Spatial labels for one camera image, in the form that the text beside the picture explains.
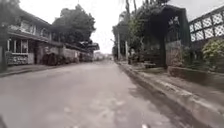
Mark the narrow grey pavement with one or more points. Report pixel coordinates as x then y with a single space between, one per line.
23 69

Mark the white lattice fence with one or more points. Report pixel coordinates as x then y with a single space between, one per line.
208 26

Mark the dark leafy tree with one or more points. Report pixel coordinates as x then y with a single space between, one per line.
75 25

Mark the grey concrete pavement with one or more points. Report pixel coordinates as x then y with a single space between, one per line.
188 95

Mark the grey concrete road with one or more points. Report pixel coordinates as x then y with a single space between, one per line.
83 96

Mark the pale pole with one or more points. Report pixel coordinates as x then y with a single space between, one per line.
126 50
118 46

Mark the robot's own part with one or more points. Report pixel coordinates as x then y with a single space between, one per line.
144 126

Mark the low concrete wall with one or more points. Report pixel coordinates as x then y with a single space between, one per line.
193 75

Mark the green bush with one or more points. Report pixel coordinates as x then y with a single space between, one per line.
213 51

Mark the row of trees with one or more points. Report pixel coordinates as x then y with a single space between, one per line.
136 23

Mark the dark shed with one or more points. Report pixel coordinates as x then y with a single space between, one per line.
173 33

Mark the two-storey building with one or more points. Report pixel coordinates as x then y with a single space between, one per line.
26 33

